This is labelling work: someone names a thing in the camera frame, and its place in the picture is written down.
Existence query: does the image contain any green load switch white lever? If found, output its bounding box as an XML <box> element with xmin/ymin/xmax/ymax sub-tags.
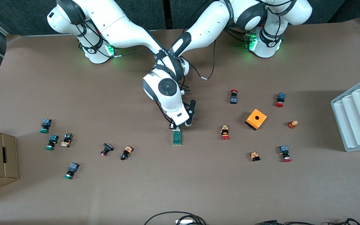
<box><xmin>172</xmin><ymin>127</ymin><xmax>182</xmax><ymax>146</ymax></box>

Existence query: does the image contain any black push button orange block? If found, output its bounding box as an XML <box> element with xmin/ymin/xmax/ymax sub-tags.
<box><xmin>120</xmin><ymin>146</ymin><xmax>133</xmax><ymax>161</ymax></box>

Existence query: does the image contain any black square button red base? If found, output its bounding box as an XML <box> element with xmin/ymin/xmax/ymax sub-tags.
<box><xmin>100</xmin><ymin>143</ymin><xmax>114</xmax><ymax>157</ymax></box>

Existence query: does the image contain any green push button blue block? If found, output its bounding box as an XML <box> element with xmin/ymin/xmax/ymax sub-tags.
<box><xmin>64</xmin><ymin>162</ymin><xmax>80</xmax><ymax>180</ymax></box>
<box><xmin>40</xmin><ymin>118</ymin><xmax>53</xmax><ymax>134</ymax></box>
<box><xmin>45</xmin><ymin>135</ymin><xmax>59</xmax><ymax>151</ymax></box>

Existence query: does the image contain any red push button blue block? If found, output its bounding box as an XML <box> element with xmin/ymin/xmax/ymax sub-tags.
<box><xmin>278</xmin><ymin>145</ymin><xmax>292</xmax><ymax>163</ymax></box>
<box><xmin>275</xmin><ymin>92</ymin><xmax>286</xmax><ymax>108</ymax></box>

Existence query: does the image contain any white ridged plastic tray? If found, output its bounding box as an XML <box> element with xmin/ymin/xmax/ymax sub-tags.
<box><xmin>330</xmin><ymin>74</ymin><xmax>360</xmax><ymax>152</ymax></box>

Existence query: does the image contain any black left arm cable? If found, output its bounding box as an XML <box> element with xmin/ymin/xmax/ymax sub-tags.
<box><xmin>180</xmin><ymin>39</ymin><xmax>216</xmax><ymax>80</ymax></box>

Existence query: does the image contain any orange button enclosure box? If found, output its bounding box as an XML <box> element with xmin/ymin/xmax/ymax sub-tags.
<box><xmin>245</xmin><ymin>108</ymin><xmax>268</xmax><ymax>131</ymax></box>

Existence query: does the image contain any black looped cable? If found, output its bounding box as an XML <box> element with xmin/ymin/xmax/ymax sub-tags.
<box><xmin>144</xmin><ymin>211</ymin><xmax>207</xmax><ymax>225</ymax></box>

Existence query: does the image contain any black cable bundle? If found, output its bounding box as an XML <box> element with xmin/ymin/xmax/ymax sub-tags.
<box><xmin>255</xmin><ymin>218</ymin><xmax>360</xmax><ymax>225</ymax></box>

